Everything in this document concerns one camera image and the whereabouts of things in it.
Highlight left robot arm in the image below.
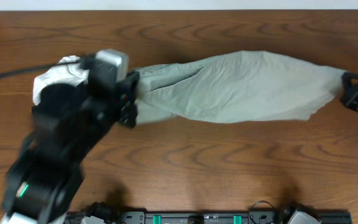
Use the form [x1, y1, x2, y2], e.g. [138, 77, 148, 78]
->
[1, 58, 140, 223]

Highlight khaki green shorts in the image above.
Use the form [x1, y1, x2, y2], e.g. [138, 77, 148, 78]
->
[136, 51, 344, 124]

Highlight white crumpled garment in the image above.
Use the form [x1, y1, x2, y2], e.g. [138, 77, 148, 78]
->
[32, 64, 88, 105]

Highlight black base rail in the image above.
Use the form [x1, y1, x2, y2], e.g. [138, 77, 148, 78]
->
[63, 201, 352, 224]

